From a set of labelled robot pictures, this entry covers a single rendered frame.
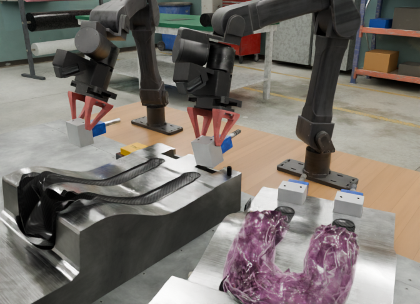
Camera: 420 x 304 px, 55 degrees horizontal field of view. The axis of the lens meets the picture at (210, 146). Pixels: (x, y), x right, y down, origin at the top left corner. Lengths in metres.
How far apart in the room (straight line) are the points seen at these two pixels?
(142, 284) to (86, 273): 0.10
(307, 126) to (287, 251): 0.43
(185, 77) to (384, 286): 0.48
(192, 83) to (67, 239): 0.36
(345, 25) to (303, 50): 5.71
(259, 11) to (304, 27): 5.76
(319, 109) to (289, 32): 5.81
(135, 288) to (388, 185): 0.66
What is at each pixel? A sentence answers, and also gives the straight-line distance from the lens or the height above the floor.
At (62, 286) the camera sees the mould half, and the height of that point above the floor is 0.86.
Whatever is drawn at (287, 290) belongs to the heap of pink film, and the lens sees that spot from 0.54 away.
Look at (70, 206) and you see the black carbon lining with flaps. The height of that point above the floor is 0.95.
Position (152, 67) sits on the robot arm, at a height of 1.02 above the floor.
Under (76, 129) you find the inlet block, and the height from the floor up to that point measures 0.95.
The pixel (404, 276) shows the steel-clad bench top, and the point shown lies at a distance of 0.78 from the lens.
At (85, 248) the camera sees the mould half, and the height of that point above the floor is 0.90.
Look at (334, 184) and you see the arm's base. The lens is 1.01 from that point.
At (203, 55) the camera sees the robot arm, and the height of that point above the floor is 1.12.
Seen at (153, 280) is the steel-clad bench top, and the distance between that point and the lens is 0.70.
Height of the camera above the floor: 1.25
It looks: 22 degrees down
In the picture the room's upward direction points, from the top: straight up
